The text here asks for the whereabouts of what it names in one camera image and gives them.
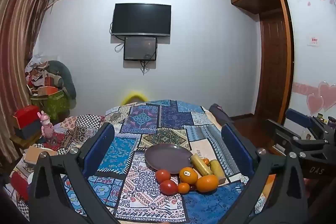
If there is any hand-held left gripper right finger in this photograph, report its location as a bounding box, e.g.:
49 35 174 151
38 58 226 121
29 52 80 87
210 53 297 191
220 123 309 224

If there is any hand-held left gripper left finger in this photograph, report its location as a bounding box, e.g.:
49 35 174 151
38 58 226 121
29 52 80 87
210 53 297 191
28 122 124 224

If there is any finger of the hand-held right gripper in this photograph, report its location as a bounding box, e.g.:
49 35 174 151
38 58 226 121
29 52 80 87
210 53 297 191
266 119 332 159
286 108 336 142

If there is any yellow corn cob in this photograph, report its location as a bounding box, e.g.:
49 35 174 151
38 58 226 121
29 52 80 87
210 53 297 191
209 160 226 183
190 154 213 177

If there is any large plain orange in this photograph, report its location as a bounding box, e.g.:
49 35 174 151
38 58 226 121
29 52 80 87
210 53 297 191
196 174 219 193

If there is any orange with sticker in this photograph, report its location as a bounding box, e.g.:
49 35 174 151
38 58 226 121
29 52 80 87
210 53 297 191
179 167 198 185

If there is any dark purple round plate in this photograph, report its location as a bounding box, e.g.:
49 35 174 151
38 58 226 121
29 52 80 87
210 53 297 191
145 143 193 171

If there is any red tomato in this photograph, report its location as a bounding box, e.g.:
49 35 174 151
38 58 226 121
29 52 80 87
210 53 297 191
155 169 172 183
160 180 178 195

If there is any dark pillow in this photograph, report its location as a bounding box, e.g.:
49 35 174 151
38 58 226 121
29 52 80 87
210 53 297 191
209 103 237 127

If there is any yellow plastic object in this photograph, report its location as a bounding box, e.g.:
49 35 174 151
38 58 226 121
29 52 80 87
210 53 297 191
122 91 147 104

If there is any orange bed sheet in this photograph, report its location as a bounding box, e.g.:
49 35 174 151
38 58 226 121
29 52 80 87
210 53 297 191
256 174 277 215

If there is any pink rabbit toy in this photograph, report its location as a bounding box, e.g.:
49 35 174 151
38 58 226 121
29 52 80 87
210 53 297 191
39 110 55 138

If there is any blue patchwork blanket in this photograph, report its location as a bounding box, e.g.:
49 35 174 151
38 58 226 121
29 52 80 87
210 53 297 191
16 99 265 223

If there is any white wardrobe sliding door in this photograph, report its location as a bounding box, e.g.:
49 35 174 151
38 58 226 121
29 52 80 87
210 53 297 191
282 0 336 135

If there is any brown cardboard box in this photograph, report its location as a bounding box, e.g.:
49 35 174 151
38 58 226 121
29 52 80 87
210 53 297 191
26 145 58 165

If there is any black box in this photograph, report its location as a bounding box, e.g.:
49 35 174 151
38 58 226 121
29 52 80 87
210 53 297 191
14 123 43 140

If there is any red box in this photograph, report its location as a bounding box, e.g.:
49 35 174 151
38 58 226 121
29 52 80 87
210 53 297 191
13 105 42 128

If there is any striped brown curtain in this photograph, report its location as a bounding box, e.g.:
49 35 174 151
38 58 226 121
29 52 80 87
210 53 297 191
0 0 57 164

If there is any black monitor cable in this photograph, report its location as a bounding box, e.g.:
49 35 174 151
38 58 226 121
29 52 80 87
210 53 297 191
140 52 155 75

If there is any white television cable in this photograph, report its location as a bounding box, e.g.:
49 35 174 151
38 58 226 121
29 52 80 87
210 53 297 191
110 22 125 52

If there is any small black wall monitor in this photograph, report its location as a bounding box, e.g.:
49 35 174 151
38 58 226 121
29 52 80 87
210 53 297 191
123 36 158 61

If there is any black wall television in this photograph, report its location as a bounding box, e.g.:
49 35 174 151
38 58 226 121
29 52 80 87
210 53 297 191
111 3 172 37

